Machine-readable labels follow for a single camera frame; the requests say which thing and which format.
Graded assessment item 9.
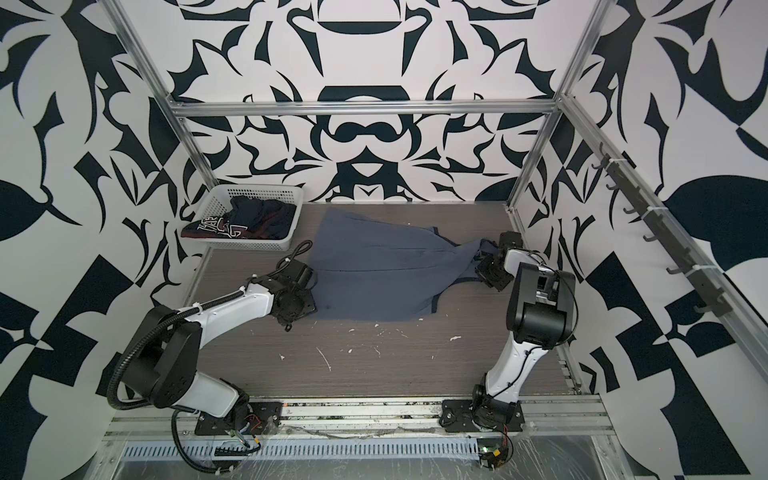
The blue grey tank top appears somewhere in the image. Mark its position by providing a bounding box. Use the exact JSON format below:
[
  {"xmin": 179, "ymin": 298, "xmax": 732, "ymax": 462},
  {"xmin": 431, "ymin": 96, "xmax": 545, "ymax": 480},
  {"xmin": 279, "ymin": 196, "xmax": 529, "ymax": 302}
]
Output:
[{"xmin": 308, "ymin": 209, "xmax": 499, "ymax": 322}]

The white plastic laundry basket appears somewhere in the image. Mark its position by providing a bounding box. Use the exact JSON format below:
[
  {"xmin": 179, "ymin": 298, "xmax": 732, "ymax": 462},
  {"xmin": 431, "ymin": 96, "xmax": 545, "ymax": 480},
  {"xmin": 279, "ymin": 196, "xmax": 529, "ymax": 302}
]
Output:
[{"xmin": 181, "ymin": 184, "xmax": 304, "ymax": 251}]

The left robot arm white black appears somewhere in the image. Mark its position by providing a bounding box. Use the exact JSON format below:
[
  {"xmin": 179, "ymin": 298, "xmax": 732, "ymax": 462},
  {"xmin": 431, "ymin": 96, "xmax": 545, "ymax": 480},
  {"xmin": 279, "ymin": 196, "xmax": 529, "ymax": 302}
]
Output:
[{"xmin": 106, "ymin": 258, "xmax": 317, "ymax": 418}]

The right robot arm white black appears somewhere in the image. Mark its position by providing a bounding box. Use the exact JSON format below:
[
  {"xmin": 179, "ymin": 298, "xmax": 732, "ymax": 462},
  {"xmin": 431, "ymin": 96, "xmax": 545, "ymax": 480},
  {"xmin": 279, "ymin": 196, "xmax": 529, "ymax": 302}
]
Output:
[{"xmin": 471, "ymin": 231, "xmax": 578, "ymax": 432}]

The black printed tank top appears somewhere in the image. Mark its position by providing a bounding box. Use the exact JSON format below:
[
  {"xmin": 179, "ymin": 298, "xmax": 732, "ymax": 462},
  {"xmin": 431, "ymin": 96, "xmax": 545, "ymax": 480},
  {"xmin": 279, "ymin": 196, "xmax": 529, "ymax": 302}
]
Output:
[{"xmin": 181, "ymin": 196, "xmax": 297, "ymax": 240}]

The small electronics board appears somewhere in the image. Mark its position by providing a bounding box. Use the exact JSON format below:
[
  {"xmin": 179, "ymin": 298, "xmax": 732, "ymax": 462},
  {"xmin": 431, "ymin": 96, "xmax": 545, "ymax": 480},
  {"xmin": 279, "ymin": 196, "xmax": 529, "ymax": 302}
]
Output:
[{"xmin": 477, "ymin": 437, "xmax": 514, "ymax": 470}]

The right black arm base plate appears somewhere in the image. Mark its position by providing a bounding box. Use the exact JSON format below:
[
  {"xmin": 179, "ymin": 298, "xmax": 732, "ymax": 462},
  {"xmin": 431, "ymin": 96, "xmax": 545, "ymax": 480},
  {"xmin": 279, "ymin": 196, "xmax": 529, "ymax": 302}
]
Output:
[{"xmin": 438, "ymin": 399, "xmax": 525, "ymax": 433}]

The aluminium frame crossbar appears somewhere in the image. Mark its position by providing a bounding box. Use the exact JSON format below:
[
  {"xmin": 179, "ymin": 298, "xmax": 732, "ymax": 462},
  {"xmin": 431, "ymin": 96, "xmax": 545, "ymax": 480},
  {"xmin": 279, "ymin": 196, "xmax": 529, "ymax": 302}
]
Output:
[{"xmin": 169, "ymin": 99, "xmax": 556, "ymax": 118}]

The black left base cable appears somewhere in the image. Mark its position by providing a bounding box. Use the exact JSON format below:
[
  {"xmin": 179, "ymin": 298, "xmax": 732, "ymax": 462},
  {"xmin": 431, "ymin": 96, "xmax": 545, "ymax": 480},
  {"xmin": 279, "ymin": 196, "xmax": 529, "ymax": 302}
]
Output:
[{"xmin": 169, "ymin": 407, "xmax": 262, "ymax": 475}]

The white slotted cable duct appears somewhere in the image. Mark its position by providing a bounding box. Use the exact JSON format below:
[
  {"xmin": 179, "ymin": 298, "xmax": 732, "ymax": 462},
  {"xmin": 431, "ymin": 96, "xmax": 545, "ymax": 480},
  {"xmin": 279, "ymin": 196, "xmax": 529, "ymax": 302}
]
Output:
[{"xmin": 119, "ymin": 437, "xmax": 481, "ymax": 462}]

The black wall hook rack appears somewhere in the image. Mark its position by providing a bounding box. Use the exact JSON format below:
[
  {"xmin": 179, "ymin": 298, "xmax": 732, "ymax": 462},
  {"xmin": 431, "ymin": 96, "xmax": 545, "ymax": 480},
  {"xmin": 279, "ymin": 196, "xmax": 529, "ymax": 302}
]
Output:
[{"xmin": 594, "ymin": 143, "xmax": 735, "ymax": 318}]

